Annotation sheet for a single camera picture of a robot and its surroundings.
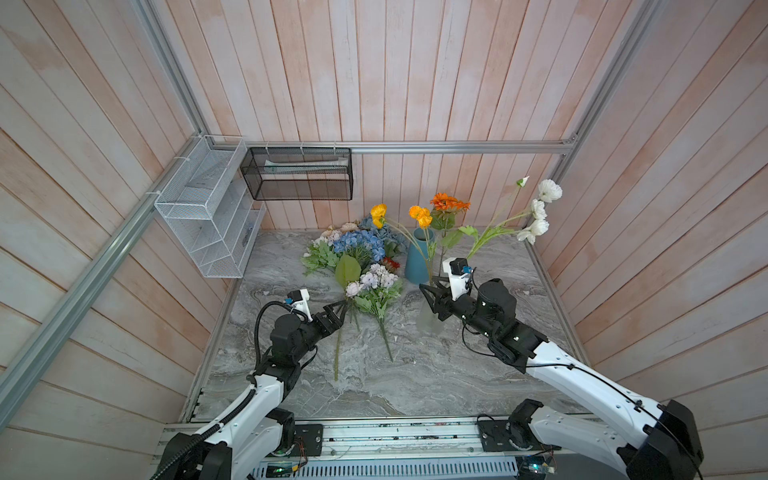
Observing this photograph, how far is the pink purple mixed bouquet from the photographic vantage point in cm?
92

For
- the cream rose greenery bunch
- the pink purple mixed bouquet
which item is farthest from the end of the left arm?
the cream rose greenery bunch

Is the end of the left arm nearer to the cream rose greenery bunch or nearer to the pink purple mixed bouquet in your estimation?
the pink purple mixed bouquet
